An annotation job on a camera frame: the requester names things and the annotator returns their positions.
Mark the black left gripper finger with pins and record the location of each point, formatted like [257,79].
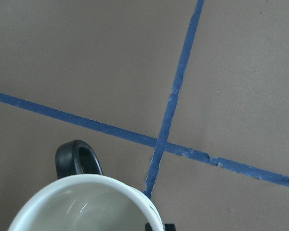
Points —
[170,227]

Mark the white smiley mug black handle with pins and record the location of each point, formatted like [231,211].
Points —
[84,199]

